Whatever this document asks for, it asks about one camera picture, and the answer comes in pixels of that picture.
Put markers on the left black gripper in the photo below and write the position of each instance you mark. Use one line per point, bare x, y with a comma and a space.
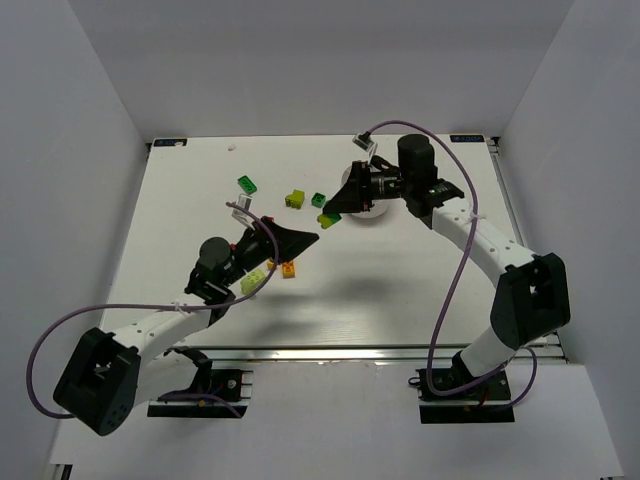
271, 238

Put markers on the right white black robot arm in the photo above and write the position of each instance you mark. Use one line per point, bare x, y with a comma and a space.
531, 292

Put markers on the orange yellow lego brick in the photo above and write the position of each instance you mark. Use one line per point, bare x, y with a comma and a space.
288, 270

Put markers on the pale green lego brick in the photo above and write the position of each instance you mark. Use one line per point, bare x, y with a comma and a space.
251, 281

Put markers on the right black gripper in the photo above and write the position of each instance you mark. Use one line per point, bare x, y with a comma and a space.
362, 185

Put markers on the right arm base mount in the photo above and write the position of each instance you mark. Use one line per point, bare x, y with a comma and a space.
488, 403

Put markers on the flat green lego plate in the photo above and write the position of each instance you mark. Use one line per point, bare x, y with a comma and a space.
247, 185

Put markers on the small dark green lego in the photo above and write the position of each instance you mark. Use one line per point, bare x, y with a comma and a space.
318, 200

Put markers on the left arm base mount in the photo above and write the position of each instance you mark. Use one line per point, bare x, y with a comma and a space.
227, 397

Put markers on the lime and green lego piece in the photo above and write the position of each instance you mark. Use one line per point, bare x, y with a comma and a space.
327, 220

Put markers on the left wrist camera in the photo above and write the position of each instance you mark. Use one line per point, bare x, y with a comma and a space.
244, 202

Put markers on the right blue table label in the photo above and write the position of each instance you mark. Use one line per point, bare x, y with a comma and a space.
467, 138

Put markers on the aluminium front rail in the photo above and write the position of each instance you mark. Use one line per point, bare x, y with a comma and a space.
546, 352

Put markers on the left blue table label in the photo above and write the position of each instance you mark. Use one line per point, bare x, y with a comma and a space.
169, 142

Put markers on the blue table label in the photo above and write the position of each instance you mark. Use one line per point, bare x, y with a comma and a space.
169, 142
467, 138

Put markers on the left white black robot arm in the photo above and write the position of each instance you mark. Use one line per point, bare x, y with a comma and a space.
110, 373

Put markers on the lime green lego brick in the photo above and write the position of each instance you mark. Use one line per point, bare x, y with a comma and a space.
295, 199

